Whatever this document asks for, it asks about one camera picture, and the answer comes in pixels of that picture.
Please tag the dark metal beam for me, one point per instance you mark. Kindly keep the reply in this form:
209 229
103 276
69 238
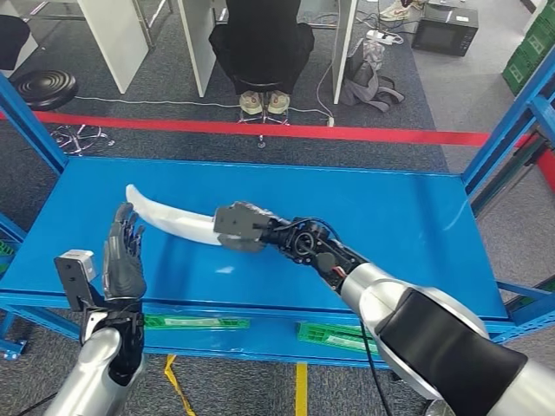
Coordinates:
507 175

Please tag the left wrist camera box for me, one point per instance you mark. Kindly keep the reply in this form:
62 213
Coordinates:
75 275

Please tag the green plastic crate stack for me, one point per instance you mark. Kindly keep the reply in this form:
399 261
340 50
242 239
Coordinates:
528 52

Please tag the chrome stool base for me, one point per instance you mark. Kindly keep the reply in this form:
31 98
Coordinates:
80 138

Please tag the person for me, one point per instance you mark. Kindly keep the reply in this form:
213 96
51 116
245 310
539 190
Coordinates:
260 40

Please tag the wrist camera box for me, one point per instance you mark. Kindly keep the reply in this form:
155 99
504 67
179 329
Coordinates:
75 275
236 223

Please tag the yellow floor tape outline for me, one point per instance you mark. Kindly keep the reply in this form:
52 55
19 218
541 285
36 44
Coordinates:
301 390

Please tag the red floor strip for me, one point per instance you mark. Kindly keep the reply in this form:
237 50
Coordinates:
173 124

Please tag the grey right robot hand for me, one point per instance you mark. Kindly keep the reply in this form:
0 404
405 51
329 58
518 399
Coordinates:
269 221

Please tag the blue metal shelf rack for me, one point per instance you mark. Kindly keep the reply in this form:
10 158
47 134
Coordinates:
368 229

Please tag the black microwave oven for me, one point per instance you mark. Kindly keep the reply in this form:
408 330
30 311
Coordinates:
442 31

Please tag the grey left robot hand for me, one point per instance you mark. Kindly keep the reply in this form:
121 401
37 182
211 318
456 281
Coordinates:
123 270

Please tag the grey bag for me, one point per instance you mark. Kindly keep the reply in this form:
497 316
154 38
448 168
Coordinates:
368 80

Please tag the white curved plastic part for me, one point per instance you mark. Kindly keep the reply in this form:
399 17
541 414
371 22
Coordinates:
173 221

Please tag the black stool with chrome base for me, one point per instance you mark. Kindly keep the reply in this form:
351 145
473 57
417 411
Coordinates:
260 85

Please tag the white power strip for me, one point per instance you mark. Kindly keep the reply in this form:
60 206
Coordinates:
381 37

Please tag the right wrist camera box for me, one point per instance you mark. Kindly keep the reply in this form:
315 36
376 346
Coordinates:
236 223

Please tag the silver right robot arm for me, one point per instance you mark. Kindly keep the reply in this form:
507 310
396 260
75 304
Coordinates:
433 344

